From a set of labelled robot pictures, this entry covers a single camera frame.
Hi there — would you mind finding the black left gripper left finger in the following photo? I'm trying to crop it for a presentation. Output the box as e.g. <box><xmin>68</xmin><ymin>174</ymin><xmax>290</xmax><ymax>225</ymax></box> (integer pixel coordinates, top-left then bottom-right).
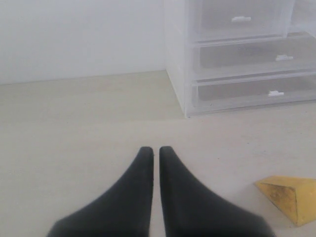
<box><xmin>48</xmin><ymin>147</ymin><xmax>154</xmax><ymax>237</ymax></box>

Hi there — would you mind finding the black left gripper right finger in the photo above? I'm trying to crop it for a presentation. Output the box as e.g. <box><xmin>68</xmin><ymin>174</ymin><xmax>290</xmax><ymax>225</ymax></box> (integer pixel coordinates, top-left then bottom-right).
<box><xmin>159</xmin><ymin>146</ymin><xmax>275</xmax><ymax>237</ymax></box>

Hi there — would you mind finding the bottom wide clear drawer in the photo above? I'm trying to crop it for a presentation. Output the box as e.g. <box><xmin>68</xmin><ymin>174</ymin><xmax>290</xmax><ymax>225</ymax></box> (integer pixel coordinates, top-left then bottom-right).
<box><xmin>191</xmin><ymin>71</ymin><xmax>316</xmax><ymax>112</ymax></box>

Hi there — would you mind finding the wide clear drawer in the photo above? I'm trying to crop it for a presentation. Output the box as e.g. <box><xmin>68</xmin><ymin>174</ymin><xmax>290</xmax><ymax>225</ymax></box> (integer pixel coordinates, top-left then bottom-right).
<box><xmin>191</xmin><ymin>34</ymin><xmax>316</xmax><ymax>79</ymax></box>
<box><xmin>191</xmin><ymin>71</ymin><xmax>316</xmax><ymax>112</ymax></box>

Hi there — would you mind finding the white plastic drawer cabinet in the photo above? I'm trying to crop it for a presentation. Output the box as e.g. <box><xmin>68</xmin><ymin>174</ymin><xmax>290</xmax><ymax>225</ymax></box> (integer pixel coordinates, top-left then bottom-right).
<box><xmin>163</xmin><ymin>0</ymin><xmax>316</xmax><ymax>117</ymax></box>

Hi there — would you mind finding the middle wide clear drawer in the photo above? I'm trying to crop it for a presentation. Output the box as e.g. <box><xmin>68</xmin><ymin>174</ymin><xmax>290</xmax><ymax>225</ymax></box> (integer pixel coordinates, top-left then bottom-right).
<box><xmin>191</xmin><ymin>34</ymin><xmax>316</xmax><ymax>79</ymax></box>

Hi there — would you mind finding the top left clear drawer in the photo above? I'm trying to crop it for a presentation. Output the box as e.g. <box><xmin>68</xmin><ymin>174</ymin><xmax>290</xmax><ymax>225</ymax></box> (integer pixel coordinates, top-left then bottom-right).
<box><xmin>188</xmin><ymin>0</ymin><xmax>294</xmax><ymax>41</ymax></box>

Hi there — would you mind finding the yellow sponge wedge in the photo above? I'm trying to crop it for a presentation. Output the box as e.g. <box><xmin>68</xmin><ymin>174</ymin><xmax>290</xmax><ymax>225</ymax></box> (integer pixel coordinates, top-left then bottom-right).
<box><xmin>255</xmin><ymin>176</ymin><xmax>316</xmax><ymax>227</ymax></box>

